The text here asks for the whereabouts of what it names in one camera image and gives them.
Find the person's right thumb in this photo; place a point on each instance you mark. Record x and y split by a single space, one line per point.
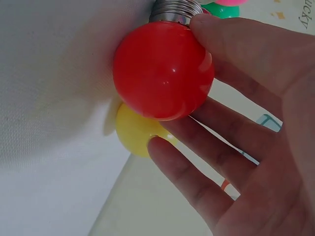
246 49

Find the pink light bulb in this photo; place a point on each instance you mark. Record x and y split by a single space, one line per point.
231 2

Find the red light bulb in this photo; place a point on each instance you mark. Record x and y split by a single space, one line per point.
160 73

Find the yellow light bulb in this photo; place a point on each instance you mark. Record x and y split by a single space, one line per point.
133 132

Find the green light bulb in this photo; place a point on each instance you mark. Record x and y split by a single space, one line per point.
224 12

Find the person's right hand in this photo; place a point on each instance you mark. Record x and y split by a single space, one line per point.
283 159

